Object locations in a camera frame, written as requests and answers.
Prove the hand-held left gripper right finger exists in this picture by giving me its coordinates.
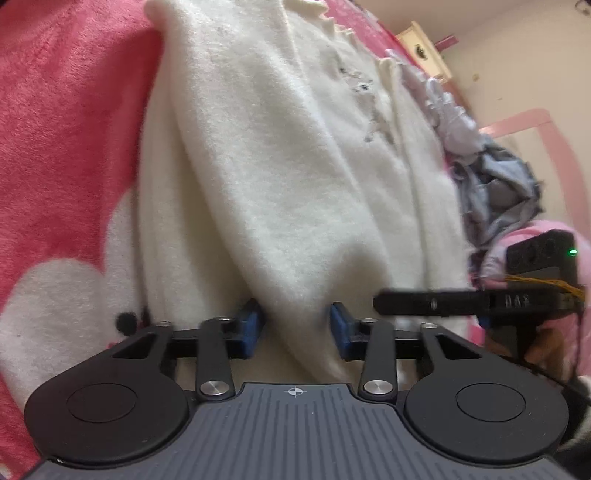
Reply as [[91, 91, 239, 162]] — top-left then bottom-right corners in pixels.
[[329, 302, 485, 402]]

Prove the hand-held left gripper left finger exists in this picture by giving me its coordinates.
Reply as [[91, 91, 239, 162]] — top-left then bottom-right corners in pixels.
[[111, 299, 265, 401]]

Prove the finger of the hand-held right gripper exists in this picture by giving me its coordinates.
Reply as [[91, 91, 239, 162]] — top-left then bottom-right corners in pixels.
[[373, 288, 491, 318]]

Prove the cream deer sweater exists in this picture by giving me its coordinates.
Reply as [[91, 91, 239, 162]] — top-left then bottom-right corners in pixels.
[[136, 0, 476, 384]]

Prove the pink pillow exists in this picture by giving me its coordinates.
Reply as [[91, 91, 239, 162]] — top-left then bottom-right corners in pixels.
[[471, 219, 591, 352]]

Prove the grey garment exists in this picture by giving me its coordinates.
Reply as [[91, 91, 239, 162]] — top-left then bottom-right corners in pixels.
[[450, 143, 543, 250]]

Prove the pink headboard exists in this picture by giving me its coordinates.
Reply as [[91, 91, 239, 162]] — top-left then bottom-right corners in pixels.
[[478, 108, 591, 222]]

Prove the white crumpled shirt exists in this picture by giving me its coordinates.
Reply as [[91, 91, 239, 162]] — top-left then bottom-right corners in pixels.
[[379, 48, 481, 155]]

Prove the cream nightstand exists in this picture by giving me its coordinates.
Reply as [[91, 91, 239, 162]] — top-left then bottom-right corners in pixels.
[[397, 22, 452, 84]]

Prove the red floral blanket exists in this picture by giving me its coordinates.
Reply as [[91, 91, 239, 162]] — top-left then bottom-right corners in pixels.
[[0, 0, 485, 476]]

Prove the yellow wire bundle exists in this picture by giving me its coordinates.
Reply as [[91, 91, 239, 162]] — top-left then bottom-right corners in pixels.
[[503, 273, 591, 305]]

